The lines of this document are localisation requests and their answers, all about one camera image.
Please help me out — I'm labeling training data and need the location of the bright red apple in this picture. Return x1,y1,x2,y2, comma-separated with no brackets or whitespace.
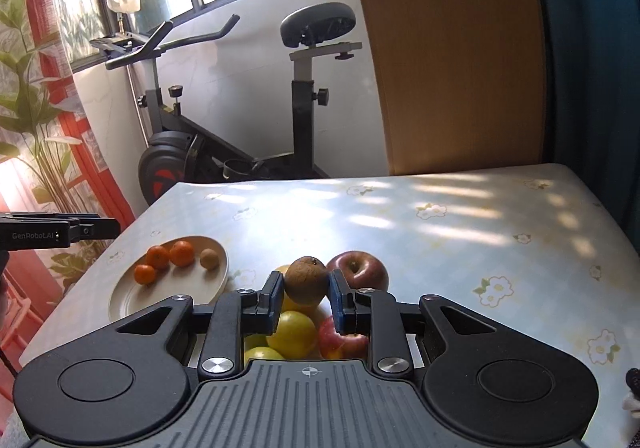
318,315,370,361

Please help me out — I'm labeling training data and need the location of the floral red curtain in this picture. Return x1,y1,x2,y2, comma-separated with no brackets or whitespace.
0,0,136,369

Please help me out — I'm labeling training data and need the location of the dark red apple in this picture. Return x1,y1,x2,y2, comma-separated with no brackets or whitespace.
326,250,390,294

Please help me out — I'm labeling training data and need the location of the grey wall pipe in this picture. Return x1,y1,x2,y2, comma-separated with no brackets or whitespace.
127,65,147,139

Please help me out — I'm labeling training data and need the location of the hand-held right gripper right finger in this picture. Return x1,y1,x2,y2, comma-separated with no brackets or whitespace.
327,269,501,381

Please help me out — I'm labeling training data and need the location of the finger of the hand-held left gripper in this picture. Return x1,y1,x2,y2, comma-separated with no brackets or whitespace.
69,217,121,243
0,212,101,221

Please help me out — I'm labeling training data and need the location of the black exercise bike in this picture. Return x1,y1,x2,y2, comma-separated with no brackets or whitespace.
90,2,363,206

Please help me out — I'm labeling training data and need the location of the yellow lemon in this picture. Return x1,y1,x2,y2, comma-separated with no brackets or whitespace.
272,264,331,326

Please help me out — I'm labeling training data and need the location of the round yellow citrus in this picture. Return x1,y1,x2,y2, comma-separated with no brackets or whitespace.
266,310,319,359

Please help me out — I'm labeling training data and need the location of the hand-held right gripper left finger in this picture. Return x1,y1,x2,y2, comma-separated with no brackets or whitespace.
115,270,286,381

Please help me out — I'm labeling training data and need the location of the blue curtain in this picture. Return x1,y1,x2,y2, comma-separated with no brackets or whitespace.
522,0,640,239

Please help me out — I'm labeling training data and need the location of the wooden cabinet panel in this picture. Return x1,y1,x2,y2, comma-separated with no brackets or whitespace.
340,0,548,176

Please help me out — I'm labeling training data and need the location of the cream round plate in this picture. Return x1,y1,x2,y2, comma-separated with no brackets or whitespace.
108,235,230,324

